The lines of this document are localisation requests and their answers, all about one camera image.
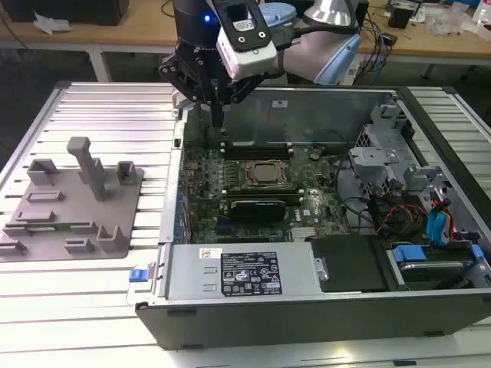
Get red white package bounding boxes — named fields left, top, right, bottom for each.
left=471, top=0, right=491, bottom=24

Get hard disk in blue carrier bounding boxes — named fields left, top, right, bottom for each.
left=387, top=243, right=484, bottom=292

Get black camera cable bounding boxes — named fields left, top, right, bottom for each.
left=268, top=21, right=362, bottom=51

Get orange data wire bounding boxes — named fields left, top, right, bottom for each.
left=430, top=193, right=457, bottom=241

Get green motherboard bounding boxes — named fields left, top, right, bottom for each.
left=182, top=140, right=352, bottom=245

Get open black PC case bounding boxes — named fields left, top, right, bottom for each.
left=126, top=82, right=491, bottom=352

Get black RAM slot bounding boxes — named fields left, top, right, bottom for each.
left=223, top=140, right=293, bottom=151
left=224, top=149, right=295, bottom=161
left=222, top=185, right=298, bottom=193

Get crumpled white paper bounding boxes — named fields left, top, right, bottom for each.
left=33, top=10, right=73, bottom=36

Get grey case hinge bracket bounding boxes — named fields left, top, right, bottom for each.
left=170, top=90, right=193, bottom=113

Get blue data wire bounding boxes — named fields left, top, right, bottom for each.
left=426, top=209, right=456, bottom=248

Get green RAM stick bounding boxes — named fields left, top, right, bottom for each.
left=21, top=222, right=95, bottom=234

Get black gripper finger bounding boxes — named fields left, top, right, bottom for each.
left=216, top=74, right=266, bottom=128
left=158, top=54, right=219, bottom=128

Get clear plastic bags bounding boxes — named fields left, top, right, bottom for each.
left=425, top=5, right=479, bottom=38

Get red yellow black wire bundle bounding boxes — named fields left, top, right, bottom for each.
left=374, top=204, right=430, bottom=235

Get grey parts rack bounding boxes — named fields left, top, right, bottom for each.
left=0, top=136, right=147, bottom=264

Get black power supply label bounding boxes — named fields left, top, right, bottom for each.
left=221, top=251, right=284, bottom=297

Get large black box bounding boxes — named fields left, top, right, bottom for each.
left=7, top=0, right=130, bottom=27

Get black graphics card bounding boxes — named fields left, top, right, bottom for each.
left=229, top=198, right=288, bottom=224

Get black computer tower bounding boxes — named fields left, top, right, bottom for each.
left=354, top=0, right=371, bottom=28

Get metal CPU socket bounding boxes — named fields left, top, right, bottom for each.
left=243, top=159, right=295, bottom=189

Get silver chipset heatsink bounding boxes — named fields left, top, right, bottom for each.
left=290, top=226, right=318, bottom=243

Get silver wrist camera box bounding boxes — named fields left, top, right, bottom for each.
left=216, top=0, right=278, bottom=81

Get grey metal drive cage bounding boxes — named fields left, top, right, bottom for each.
left=348, top=103, right=417, bottom=185

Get small black box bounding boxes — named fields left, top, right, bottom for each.
left=387, top=6, right=410, bottom=28

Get grey power supply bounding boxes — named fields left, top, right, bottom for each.
left=164, top=245, right=320, bottom=302

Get CPU with metal lid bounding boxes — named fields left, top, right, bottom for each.
left=255, top=163, right=283, bottom=182

